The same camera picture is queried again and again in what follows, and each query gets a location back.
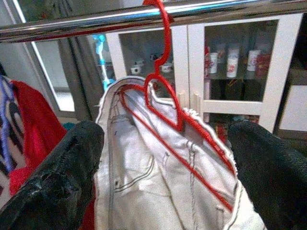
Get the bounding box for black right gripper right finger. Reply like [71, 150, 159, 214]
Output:
[227, 121, 307, 230]

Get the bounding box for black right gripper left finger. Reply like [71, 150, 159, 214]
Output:
[0, 120, 106, 230]

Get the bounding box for red fleece garment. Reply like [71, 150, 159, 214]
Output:
[8, 80, 96, 230]

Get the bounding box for white garment blue black print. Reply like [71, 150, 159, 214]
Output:
[0, 62, 27, 211]

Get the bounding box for cream jacket dark stitching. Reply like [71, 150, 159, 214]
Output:
[93, 75, 268, 230]

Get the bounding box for aluminium framed glass door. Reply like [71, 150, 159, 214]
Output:
[11, 0, 81, 113]

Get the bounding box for grey curtain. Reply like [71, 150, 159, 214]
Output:
[59, 35, 106, 120]

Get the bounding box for red printed box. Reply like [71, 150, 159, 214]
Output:
[255, 54, 272, 77]

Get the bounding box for white cup red print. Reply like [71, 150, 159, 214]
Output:
[226, 56, 238, 79]
[208, 52, 218, 74]
[247, 49, 261, 72]

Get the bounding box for light blue plastic pole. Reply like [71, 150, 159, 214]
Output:
[92, 34, 116, 92]

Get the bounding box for white glass door cabinet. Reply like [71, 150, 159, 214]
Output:
[105, 13, 305, 134]

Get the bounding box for chrome rail clothes rack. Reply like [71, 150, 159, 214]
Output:
[0, 0, 307, 44]

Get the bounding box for red wire hanger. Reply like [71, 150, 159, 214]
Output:
[118, 0, 237, 213]

